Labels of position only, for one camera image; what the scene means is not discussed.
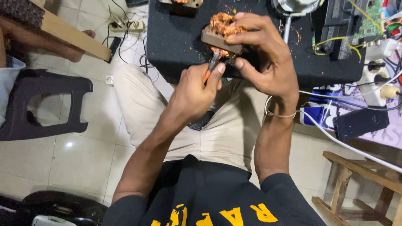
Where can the person's right hand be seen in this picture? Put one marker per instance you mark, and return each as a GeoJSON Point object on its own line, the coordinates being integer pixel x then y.
{"type": "Point", "coordinates": [273, 69]}

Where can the person's left hand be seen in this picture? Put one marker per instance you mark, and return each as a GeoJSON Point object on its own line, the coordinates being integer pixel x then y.
{"type": "Point", "coordinates": [191, 97]}

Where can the motor stator with copper winding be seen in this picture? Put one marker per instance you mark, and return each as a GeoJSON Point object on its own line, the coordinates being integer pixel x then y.
{"type": "Point", "coordinates": [219, 29]}

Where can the person's beige trousers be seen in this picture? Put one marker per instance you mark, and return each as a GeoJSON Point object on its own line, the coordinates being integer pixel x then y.
{"type": "Point", "coordinates": [226, 135]}

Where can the black felt covered box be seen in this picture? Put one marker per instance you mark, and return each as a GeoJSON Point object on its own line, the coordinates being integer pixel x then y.
{"type": "Point", "coordinates": [176, 37]}

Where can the silver metal part with rod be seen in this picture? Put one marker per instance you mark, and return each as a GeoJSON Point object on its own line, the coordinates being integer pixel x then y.
{"type": "Point", "coordinates": [295, 6]}

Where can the blue and white banner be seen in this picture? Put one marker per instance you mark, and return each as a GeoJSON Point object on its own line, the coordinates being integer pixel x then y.
{"type": "Point", "coordinates": [323, 116]}

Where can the black electronics casing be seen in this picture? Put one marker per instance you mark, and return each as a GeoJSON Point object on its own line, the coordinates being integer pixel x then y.
{"type": "Point", "coordinates": [339, 22]}

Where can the small white plug adapter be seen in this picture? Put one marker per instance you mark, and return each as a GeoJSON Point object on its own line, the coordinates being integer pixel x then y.
{"type": "Point", "coordinates": [109, 80]}

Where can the black remote control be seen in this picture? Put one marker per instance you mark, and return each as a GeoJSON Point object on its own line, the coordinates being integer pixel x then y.
{"type": "Point", "coordinates": [113, 48]}

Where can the white power strip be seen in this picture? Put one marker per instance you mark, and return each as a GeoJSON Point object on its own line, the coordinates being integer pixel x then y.
{"type": "Point", "coordinates": [132, 26]}

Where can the copper wound stator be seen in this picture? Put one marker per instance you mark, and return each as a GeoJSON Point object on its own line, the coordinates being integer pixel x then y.
{"type": "Point", "coordinates": [185, 4]}

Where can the person's black printed shirt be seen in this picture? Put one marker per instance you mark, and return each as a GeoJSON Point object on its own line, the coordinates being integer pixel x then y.
{"type": "Point", "coordinates": [213, 194]}

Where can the black smartphone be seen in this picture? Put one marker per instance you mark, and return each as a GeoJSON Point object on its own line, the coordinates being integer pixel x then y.
{"type": "Point", "coordinates": [361, 124]}

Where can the large white socket strip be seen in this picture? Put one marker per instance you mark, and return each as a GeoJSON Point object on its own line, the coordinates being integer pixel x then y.
{"type": "Point", "coordinates": [375, 94]}

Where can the green circuit board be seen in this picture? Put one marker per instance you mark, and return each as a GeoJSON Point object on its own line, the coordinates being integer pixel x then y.
{"type": "Point", "coordinates": [369, 22]}

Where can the wooden stool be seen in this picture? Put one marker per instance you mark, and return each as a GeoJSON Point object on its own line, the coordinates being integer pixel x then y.
{"type": "Point", "coordinates": [355, 169]}

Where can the wooden plank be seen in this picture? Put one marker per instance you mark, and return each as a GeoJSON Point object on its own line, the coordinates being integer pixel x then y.
{"type": "Point", "coordinates": [75, 37]}

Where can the glossy black helmet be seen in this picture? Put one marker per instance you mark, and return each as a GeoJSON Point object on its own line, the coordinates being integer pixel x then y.
{"type": "Point", "coordinates": [62, 205]}

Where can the dark plastic stool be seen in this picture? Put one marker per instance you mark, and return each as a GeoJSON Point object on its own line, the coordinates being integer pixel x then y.
{"type": "Point", "coordinates": [18, 84]}

